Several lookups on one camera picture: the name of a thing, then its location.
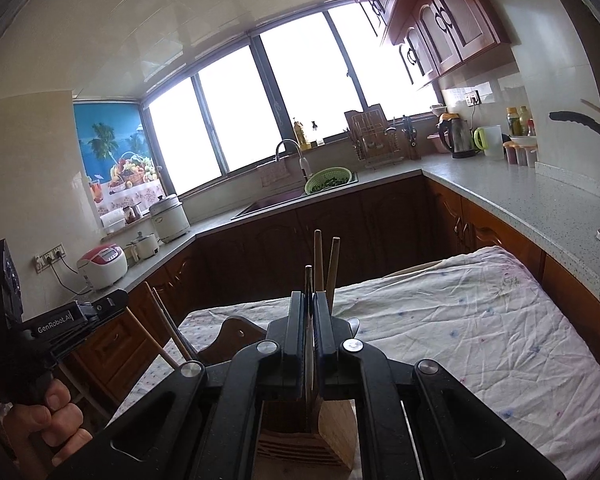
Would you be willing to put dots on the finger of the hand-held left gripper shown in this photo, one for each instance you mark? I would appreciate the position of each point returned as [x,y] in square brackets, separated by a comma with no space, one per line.
[105,306]

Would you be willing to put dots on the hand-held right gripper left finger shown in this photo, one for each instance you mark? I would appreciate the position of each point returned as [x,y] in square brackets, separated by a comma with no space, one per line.
[295,330]

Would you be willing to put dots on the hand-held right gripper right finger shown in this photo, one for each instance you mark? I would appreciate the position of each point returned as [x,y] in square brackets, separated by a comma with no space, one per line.
[325,330]

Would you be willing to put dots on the wooden chopstick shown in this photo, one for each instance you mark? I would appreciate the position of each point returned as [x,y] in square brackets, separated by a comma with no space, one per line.
[177,330]
[318,260]
[152,337]
[334,265]
[162,315]

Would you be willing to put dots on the wooden utensil holder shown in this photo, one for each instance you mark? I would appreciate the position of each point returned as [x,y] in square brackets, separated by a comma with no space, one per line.
[305,440]

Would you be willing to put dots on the person's left hand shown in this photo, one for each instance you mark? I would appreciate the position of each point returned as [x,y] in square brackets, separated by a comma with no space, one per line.
[55,425]

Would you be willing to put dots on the red white rice cooker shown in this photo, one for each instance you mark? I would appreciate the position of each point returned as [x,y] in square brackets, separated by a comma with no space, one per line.
[102,265]

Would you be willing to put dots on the small white cooker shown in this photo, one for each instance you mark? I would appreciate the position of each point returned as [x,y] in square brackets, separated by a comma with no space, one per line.
[144,247]

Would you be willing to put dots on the white paper roll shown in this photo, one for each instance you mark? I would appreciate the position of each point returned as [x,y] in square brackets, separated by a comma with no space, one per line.
[113,221]

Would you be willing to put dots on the large white rice cooker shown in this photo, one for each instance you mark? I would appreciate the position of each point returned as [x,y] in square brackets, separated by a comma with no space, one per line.
[170,220]

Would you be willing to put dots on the wooden lower cabinets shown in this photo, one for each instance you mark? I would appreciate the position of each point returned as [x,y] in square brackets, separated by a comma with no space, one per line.
[370,230]

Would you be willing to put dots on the wooden cabinets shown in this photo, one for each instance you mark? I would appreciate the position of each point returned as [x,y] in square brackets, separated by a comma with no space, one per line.
[370,230]
[430,15]

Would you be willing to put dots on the kitchen sink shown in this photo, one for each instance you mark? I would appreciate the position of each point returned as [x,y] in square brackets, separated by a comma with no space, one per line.
[275,202]

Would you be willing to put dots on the floral tablecloth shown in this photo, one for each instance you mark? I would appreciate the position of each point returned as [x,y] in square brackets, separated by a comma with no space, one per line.
[455,320]

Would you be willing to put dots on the green colander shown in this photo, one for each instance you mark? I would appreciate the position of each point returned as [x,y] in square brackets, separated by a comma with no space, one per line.
[329,182]

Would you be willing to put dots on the dish cloth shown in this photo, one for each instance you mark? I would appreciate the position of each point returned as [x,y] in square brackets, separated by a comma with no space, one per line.
[274,174]

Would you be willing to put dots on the metal faucet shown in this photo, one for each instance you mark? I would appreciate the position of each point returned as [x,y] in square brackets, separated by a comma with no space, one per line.
[292,152]

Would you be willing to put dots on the yellow oil bottle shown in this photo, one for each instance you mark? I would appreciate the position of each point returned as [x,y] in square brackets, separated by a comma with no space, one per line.
[300,135]

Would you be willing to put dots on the soap dispenser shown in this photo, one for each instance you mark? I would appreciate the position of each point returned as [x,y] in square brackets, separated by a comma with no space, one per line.
[317,135]

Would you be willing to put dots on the dish rack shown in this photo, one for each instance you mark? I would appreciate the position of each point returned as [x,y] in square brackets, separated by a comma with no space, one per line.
[372,135]

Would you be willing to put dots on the electric kettle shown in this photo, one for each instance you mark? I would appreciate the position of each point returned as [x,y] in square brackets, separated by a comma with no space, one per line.
[457,137]

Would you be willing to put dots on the window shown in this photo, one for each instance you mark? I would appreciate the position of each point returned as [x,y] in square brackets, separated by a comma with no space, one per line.
[290,95]

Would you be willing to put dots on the speckled kitchen countertop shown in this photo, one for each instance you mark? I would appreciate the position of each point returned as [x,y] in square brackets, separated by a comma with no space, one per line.
[520,195]

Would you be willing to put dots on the green white pitcher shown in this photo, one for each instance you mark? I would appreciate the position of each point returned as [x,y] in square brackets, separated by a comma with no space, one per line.
[490,142]

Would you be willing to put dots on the group of seasoning bottles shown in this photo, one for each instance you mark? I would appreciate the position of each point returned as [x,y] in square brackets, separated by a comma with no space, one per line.
[521,135]

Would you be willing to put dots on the wooden upper cabinets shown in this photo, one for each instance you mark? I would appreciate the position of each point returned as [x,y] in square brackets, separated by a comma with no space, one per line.
[430,15]

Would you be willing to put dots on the wall power strip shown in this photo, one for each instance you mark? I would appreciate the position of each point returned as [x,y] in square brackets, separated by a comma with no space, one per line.
[50,257]

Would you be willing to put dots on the fruit wall poster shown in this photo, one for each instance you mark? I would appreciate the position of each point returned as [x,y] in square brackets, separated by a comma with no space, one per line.
[115,155]

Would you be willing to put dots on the wall outlet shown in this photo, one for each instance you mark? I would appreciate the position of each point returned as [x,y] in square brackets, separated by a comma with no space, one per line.
[473,98]

